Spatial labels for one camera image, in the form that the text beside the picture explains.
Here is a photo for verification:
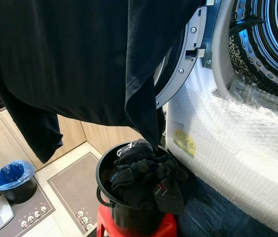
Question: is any large black garment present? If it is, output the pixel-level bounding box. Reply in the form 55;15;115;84
0;0;206;164

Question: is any dark blue fabric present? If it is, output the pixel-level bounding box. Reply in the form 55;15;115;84
176;172;278;237

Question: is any black trash bin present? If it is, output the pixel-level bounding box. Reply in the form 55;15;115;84
0;177;38;204

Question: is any yellow sticker label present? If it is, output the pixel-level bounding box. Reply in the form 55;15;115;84
173;129;197;158

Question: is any black plastic bucket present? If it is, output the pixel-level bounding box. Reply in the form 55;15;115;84
96;142;179;237

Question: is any red plastic stool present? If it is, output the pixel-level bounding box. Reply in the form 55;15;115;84
97;203;178;237

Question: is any grey skull print floor mat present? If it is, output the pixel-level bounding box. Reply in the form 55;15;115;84
0;184;56;237
47;152;103;234

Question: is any light wooden cabinet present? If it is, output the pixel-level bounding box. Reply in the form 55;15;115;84
0;108;145;181

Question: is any leopard print cloth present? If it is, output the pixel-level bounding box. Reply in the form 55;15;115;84
228;35;259;76

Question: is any blue plastic bin bag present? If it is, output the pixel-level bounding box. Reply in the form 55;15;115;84
0;159;35;192

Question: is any white front-load washing machine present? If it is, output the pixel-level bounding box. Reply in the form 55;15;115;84
164;0;278;237

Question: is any grey round washer door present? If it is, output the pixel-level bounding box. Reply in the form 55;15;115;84
154;0;219;110

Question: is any steel washer drum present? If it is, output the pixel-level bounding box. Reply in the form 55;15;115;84
228;0;278;95

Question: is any clear bubble wrap sheet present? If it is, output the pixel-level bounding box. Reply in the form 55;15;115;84
166;74;278;237

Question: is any pile of black clothes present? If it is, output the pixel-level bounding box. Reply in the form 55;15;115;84
110;139;189;216

